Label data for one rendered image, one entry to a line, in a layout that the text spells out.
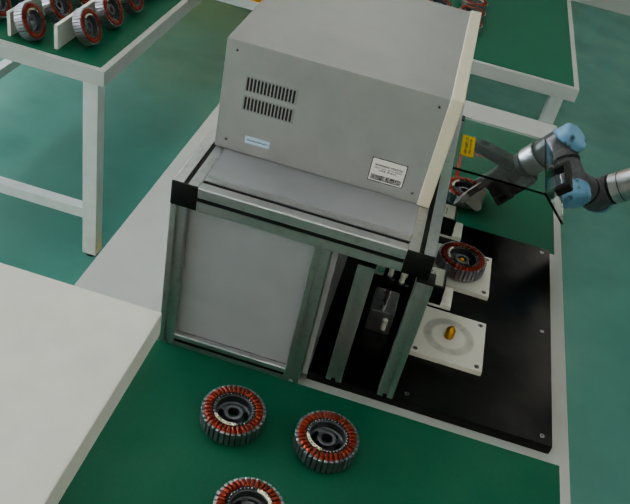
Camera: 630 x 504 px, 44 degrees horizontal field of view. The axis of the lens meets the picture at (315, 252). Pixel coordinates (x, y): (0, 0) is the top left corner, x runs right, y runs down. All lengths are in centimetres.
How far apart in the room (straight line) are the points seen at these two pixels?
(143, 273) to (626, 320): 214
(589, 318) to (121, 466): 224
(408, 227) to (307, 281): 19
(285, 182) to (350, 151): 12
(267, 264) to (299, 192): 14
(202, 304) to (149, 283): 23
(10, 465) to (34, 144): 276
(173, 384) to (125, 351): 58
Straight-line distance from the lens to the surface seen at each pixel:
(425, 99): 125
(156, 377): 144
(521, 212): 215
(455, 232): 173
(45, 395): 82
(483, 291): 176
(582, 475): 261
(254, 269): 133
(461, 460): 145
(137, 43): 259
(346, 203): 129
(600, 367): 300
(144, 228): 177
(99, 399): 81
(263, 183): 130
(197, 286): 140
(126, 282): 163
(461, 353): 159
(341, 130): 130
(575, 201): 190
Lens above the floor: 183
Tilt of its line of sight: 37 degrees down
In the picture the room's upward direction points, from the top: 13 degrees clockwise
